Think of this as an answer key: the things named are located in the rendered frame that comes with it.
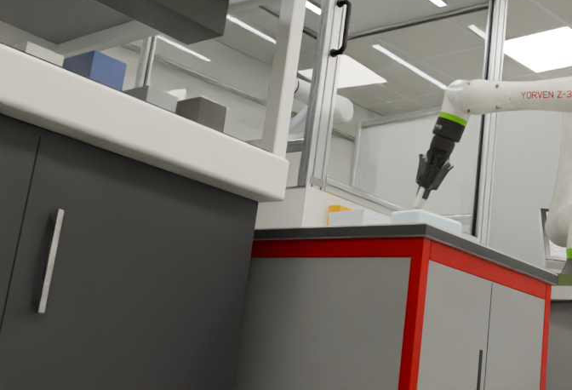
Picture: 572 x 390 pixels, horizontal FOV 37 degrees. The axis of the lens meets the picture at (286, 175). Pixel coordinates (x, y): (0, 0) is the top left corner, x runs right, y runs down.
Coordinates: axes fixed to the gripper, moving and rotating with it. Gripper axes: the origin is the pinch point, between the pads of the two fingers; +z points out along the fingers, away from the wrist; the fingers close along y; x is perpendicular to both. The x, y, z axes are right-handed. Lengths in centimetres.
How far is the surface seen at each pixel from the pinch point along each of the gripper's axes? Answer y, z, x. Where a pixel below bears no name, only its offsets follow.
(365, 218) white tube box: 35, 11, -62
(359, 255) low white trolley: 42, 19, -68
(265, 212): -18, 21, -44
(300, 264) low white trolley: 26, 27, -68
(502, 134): -98, -52, 172
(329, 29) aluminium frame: -23, -37, -43
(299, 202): -6.3, 14.5, -43.9
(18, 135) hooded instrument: 17, 19, -144
